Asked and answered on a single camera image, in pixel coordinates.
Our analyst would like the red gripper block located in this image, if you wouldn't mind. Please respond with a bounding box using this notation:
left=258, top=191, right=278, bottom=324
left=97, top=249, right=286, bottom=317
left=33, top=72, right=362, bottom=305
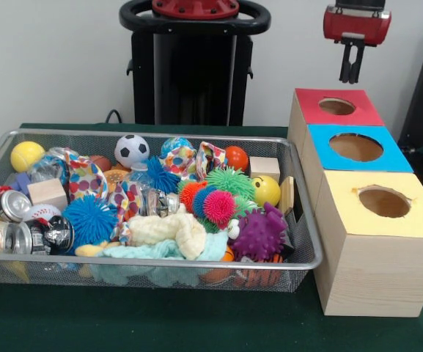
left=323, top=4, right=393, bottom=84

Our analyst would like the wooden three-hole box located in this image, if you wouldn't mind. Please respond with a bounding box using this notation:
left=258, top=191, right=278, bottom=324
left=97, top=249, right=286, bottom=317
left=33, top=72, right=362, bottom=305
left=287, top=87, right=423, bottom=318

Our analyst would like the metal mesh bin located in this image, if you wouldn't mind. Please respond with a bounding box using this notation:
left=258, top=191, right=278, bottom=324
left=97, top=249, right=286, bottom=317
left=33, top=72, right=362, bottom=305
left=0, top=128, right=324, bottom=293

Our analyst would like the orange-red smooth ball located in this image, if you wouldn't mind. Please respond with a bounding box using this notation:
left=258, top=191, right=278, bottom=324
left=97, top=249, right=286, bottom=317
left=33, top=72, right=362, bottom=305
left=224, top=145, right=250, bottom=172

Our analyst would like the yellow smiley ball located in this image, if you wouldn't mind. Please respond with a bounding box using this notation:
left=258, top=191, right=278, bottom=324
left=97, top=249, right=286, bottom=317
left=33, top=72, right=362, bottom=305
left=250, top=175, right=282, bottom=207

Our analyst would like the green spiky ball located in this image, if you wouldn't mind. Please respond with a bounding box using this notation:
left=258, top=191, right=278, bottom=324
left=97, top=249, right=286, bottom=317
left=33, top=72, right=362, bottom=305
left=205, top=166, right=257, bottom=201

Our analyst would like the purple spiky monster toy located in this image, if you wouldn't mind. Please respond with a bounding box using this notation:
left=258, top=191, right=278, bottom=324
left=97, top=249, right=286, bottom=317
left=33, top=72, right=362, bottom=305
left=227, top=200, right=289, bottom=262

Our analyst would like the pink spiky ball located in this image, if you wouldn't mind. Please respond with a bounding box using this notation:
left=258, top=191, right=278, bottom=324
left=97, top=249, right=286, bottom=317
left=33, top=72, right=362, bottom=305
left=202, top=189, right=237, bottom=224

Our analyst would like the black and white soccer ball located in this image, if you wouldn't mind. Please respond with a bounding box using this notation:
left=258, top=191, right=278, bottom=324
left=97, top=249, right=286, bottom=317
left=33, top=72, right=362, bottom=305
left=114, top=133, right=150, bottom=165

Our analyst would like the cream fleece cloth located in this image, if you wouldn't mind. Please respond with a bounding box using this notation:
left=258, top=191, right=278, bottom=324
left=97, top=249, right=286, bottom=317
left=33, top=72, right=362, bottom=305
left=127, top=212, right=207, bottom=261

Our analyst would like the large blue spiky ball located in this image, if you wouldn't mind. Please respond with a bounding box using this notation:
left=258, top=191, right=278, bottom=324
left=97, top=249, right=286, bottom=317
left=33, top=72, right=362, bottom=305
left=62, top=194, right=119, bottom=246

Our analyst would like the dark green table cloth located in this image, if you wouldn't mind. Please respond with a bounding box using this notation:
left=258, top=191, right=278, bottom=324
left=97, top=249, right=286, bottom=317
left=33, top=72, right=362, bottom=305
left=0, top=122, right=423, bottom=352

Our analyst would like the yellow tennis ball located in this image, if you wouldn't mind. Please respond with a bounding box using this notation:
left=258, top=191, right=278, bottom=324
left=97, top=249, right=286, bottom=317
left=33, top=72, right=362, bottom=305
left=10, top=141, right=46, bottom=173

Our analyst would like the white baseball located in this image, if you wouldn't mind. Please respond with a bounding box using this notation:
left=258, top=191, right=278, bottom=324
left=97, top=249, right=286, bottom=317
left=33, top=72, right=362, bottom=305
left=22, top=203, right=62, bottom=223

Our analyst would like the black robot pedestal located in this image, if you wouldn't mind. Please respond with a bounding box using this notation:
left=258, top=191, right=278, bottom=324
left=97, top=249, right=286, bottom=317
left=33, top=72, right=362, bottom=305
left=119, top=0, right=273, bottom=128

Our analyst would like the black power cable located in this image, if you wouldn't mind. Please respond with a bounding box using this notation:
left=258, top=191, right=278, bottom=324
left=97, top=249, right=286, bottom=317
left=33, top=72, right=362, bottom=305
left=105, top=109, right=125, bottom=125

